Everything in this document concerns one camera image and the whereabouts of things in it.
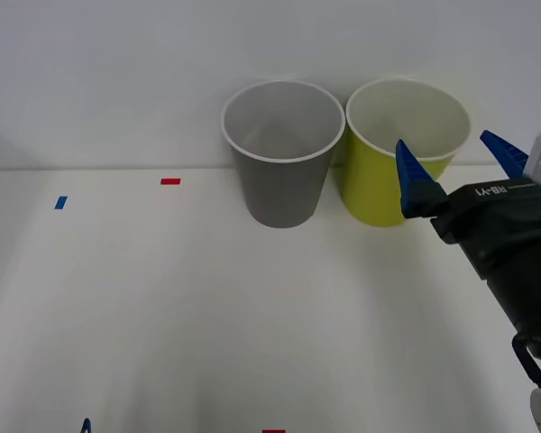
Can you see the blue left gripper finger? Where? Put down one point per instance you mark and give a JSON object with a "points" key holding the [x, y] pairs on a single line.
{"points": [[86, 427]]}

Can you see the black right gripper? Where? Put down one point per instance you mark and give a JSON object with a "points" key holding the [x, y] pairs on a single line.
{"points": [[500, 212]]}

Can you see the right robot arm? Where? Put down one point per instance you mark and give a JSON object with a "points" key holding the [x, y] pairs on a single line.
{"points": [[532, 293]]}

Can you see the yellow-green plastic waste bin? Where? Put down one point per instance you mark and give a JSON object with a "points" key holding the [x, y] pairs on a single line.
{"points": [[372, 185]]}

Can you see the grey plastic waste bin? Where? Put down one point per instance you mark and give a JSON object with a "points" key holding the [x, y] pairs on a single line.
{"points": [[279, 194]]}

